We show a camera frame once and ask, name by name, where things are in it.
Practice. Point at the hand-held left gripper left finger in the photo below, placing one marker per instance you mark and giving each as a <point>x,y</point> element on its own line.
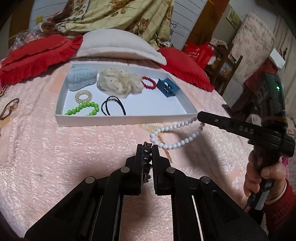
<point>138,166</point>

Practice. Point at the red ruffled pillow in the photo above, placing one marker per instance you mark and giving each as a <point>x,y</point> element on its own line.
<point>185,64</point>
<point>34,55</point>

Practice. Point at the red shopping bag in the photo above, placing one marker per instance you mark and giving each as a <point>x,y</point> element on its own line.
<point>196,53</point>

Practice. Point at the white pillow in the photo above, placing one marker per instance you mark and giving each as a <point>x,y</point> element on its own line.
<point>111,44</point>

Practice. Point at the cream dotted scrunchie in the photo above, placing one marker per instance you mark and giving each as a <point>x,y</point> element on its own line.
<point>120,83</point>

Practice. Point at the person's right hand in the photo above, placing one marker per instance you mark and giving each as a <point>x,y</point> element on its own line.
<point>275,180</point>

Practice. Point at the wooden chair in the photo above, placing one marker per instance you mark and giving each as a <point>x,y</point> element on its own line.
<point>231,60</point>

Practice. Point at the light blue fuzzy scrunchie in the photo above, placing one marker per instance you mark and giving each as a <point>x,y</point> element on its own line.
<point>81,78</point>

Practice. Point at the silver striped hair band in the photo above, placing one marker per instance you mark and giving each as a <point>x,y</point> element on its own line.
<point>100,86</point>

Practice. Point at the pink floral curtain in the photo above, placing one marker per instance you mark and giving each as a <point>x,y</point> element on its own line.
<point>254,41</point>

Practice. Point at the blue hair claw clip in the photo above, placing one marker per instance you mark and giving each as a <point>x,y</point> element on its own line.
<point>171,91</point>

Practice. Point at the white cardboard box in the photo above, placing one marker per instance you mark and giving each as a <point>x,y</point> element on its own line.
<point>143,109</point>

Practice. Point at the framed wall picture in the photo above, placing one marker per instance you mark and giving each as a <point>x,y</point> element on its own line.
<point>233,16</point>

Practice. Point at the red cloth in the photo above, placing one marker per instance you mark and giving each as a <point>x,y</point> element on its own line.
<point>256,78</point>

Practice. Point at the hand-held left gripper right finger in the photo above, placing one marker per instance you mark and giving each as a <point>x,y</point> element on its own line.
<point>159,169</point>

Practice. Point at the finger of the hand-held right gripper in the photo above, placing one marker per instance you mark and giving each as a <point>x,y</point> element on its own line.
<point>219,122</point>

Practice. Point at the clear plastic bag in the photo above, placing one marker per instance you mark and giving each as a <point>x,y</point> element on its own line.
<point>25,38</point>

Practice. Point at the floral checked blanket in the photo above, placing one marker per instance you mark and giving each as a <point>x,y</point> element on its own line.
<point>138,16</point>

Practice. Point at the pink quilted bedspread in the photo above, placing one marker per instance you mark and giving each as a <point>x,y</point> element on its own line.
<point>57,162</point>

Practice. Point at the gold hairpin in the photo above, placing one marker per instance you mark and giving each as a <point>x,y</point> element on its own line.
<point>167,151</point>

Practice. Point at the white carton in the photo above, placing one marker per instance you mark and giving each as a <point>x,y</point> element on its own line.
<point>277,58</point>

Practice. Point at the person's right forearm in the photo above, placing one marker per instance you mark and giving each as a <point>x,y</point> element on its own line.
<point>282,213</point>

